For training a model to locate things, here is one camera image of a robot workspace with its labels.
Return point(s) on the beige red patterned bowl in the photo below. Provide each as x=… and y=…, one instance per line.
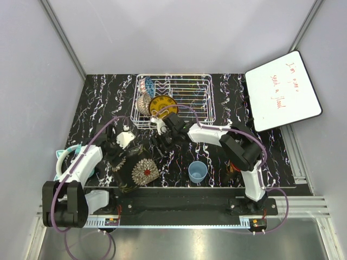
x=142, y=104

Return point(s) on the teal cat ear headphones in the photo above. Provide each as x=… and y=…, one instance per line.
x=62, y=155

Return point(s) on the red black lacquer bowl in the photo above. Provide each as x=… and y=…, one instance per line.
x=231, y=168

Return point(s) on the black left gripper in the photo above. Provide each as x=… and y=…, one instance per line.
x=114, y=160

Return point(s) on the black floral square plate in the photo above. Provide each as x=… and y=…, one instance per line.
x=134, y=168

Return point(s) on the white wire dish rack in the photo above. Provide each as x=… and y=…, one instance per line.
x=192, y=90

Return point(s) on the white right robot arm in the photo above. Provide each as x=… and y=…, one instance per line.
x=242, y=148

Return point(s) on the yellow patterned plate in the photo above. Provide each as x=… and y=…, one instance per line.
x=159, y=106

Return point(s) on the light blue plastic cup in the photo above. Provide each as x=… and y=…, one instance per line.
x=197, y=171

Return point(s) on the blue red patterned bowl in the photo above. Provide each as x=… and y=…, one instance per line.
x=146, y=85

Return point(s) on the aluminium rail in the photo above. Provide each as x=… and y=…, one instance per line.
x=303, y=207

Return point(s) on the white whiteboard with red writing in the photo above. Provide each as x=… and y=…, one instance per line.
x=281, y=92

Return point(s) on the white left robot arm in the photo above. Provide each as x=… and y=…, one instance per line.
x=64, y=204

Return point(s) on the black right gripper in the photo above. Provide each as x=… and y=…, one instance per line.
x=158, y=140

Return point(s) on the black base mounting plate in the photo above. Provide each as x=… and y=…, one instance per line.
x=169, y=198

